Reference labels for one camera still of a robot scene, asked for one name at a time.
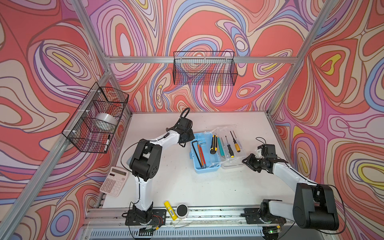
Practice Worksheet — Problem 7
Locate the black white tape roll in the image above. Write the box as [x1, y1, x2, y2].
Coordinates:
[176, 204, 189, 220]

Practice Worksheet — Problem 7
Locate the black wire basket left wall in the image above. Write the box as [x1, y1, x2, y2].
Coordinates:
[62, 83, 129, 154]

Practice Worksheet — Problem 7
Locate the black wire basket back wall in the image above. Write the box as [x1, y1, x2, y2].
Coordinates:
[173, 50, 238, 86]

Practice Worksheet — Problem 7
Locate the black marker in basket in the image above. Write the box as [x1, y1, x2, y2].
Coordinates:
[104, 135, 111, 153]

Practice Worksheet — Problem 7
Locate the white calculator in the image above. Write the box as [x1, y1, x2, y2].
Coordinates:
[100, 167, 130, 197]

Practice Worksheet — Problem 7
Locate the orange handled hex key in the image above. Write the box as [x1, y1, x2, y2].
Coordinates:
[198, 141, 207, 169]

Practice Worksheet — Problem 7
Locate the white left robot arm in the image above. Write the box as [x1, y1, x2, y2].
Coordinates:
[129, 117, 195, 222]

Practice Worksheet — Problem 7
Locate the orange black screwdriver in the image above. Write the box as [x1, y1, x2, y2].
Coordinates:
[230, 131, 241, 153]

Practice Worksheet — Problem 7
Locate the black large hex key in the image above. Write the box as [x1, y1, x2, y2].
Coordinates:
[192, 141, 203, 168]

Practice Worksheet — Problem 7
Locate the black wire basket wall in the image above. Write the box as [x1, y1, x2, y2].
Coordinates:
[173, 50, 238, 86]
[62, 83, 129, 154]

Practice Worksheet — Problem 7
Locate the yellow glue stick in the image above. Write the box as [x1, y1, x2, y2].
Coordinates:
[164, 201, 178, 221]

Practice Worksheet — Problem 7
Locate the yellow black screwdriver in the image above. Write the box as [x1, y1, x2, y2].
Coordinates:
[225, 136, 235, 158]

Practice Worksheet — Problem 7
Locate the light blue plastic tool box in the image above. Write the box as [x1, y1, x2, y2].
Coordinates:
[190, 132, 221, 174]

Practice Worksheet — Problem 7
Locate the aluminium mounting rail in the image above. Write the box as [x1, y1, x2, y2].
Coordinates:
[77, 206, 332, 240]

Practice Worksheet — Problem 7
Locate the grey duct tape roll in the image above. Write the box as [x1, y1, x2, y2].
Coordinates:
[95, 113, 118, 130]

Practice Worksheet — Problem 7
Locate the teal utility knife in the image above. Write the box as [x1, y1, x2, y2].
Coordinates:
[217, 137, 225, 158]

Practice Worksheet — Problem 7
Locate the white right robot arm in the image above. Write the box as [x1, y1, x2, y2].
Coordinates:
[242, 144, 340, 231]

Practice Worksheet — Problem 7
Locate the yellow black utility knife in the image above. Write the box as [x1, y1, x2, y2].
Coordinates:
[210, 135, 218, 155]

